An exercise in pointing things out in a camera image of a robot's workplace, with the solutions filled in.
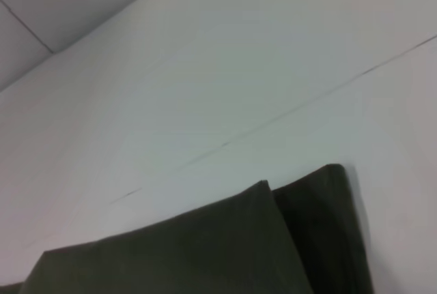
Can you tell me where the dark green shirt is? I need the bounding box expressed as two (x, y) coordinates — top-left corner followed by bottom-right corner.
(0, 163), (376, 294)

